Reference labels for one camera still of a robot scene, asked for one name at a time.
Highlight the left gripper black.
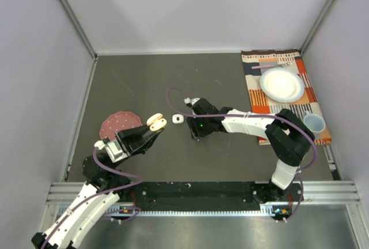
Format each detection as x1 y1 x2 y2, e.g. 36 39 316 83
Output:
111 120 164 169

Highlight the white earbud charging case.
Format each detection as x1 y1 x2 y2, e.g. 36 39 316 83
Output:
172 114 185 125

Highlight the pink earbud charging case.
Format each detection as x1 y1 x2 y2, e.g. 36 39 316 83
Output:
146 113 167 131

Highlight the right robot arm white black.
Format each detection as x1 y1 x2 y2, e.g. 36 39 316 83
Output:
184 98 315 201

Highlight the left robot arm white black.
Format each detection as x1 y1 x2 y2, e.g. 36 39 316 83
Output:
31 122 165 248

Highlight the pink polka dot plate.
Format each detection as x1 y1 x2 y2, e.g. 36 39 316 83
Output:
99 111 142 140

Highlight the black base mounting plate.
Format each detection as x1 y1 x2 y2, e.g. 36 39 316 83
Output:
121 182 302 212

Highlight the patterned orange placemat cloth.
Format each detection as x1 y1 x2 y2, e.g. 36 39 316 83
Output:
240 48 333 146

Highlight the white paper plate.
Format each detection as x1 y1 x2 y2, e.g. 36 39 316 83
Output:
259 68 304 103

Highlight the light blue cup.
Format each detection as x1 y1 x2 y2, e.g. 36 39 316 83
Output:
303 111 326 133

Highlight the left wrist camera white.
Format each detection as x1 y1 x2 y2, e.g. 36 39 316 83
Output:
94 139 130 163

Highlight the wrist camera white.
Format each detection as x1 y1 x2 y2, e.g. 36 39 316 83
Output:
184 97 199 108
94 139 130 163

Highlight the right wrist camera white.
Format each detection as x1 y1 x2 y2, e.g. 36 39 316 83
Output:
184 97 199 108

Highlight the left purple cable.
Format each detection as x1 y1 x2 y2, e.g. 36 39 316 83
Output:
40 145 145 249

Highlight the purple cable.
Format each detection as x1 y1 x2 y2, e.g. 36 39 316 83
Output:
166 86 319 222
40 145 145 249

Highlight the pink handled fork rear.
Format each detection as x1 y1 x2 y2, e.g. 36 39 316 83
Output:
252 62 293 70

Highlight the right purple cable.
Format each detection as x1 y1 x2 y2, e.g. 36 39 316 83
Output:
166 86 319 222

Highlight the left aluminium corner post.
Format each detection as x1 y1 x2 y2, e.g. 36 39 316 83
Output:
58 0 97 60

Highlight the aluminium corner post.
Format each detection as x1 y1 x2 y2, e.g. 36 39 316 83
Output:
300 0 337 55
58 0 97 60

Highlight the right aluminium corner post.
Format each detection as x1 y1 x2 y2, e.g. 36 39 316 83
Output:
300 0 337 55

